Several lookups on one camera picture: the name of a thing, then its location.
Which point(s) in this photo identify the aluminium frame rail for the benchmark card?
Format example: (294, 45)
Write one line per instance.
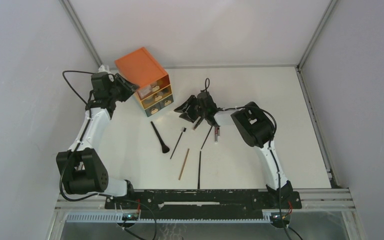
(81, 30)

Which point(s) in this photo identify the long thin black brush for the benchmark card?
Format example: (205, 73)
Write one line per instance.
(199, 170)

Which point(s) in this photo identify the red lipstick silver end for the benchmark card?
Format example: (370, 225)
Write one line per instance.
(216, 134)

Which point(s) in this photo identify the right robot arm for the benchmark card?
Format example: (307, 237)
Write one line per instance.
(256, 126)

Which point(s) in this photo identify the black powder brush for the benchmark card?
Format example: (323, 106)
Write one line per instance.
(164, 148)

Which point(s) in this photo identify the dark green makeup pen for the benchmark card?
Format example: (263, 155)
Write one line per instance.
(197, 123)

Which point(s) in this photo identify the thin black eyeliner brush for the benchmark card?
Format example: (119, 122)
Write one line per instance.
(206, 137)

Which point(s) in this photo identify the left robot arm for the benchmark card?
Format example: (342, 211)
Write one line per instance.
(82, 171)

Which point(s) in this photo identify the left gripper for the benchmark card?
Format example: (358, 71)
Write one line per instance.
(129, 88)

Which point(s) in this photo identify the black eyebrow comb brush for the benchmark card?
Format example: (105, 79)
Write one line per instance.
(183, 130)

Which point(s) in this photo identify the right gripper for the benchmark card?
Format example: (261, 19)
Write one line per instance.
(190, 114)

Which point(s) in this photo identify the orange yellow blue drawer box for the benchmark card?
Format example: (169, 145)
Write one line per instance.
(142, 69)

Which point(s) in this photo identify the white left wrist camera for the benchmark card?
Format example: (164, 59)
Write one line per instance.
(104, 69)

